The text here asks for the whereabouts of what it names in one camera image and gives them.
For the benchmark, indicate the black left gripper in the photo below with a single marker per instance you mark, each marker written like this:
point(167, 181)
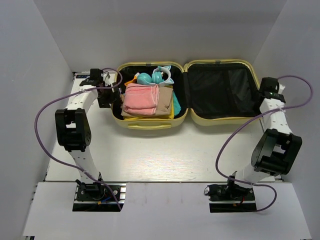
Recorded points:
point(105, 103)

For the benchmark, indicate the orange sunscreen tube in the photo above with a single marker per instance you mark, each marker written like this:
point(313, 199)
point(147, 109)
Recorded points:
point(133, 81)

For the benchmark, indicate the pink towel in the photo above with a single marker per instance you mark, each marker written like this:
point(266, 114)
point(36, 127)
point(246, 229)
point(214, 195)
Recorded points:
point(140, 100)

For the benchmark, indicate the teal cat-ear headphones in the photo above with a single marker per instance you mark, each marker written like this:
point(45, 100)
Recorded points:
point(161, 77)

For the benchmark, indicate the yellow hard-shell suitcase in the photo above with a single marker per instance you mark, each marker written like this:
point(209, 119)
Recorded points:
point(214, 92)

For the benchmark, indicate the beige garment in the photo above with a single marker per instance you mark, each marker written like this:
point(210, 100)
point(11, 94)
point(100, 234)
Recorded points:
point(163, 103)

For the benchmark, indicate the yellow garment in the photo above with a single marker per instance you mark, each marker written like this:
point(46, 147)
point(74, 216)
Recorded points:
point(171, 113)

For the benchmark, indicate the teal garment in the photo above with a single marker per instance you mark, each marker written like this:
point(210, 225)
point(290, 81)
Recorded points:
point(176, 104)

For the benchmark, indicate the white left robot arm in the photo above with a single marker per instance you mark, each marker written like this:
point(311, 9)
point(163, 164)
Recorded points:
point(72, 125)

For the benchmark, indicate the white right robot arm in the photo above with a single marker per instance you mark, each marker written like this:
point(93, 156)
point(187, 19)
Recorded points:
point(278, 147)

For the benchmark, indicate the blue table label sticker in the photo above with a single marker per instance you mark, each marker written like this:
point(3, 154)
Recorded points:
point(82, 76)

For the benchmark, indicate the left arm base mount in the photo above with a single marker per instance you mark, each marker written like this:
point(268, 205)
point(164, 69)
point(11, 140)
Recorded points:
point(96, 197)

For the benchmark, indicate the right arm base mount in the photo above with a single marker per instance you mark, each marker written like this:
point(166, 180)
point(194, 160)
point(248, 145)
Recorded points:
point(230, 198)

